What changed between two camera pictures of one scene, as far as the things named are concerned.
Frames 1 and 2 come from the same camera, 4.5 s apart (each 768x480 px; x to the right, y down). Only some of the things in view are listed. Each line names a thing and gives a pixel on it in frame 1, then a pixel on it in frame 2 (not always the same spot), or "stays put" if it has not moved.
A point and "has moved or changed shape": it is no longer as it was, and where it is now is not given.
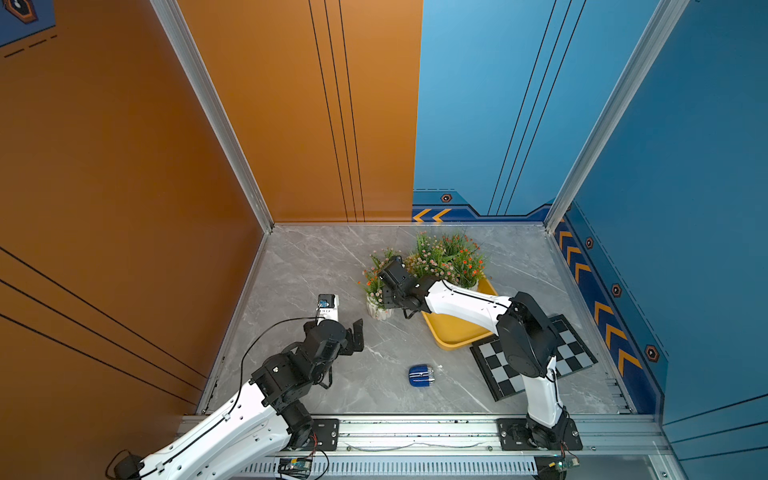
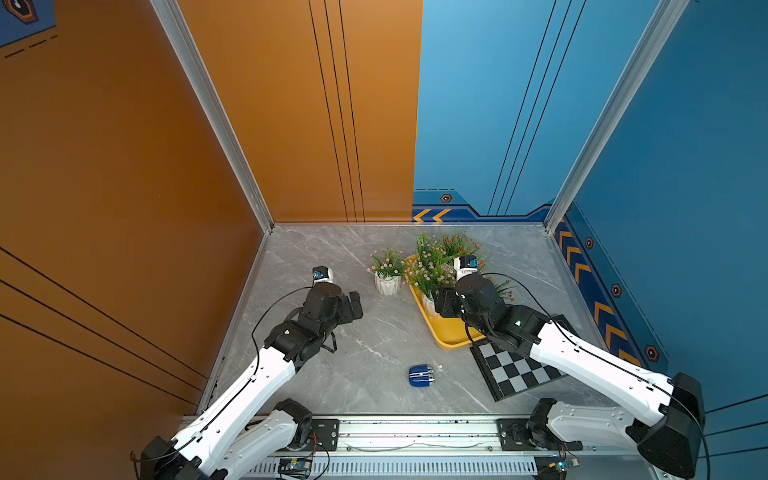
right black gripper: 388,303 → 443,303
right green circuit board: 561,462 stays put
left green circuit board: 295,467 stays put
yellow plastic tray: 450,331 stays put
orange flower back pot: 370,282 → 428,272
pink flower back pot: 432,258 has moved or changed shape
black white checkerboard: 572,356 stays put
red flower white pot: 467,260 stays put
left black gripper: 358,336 → 348,315
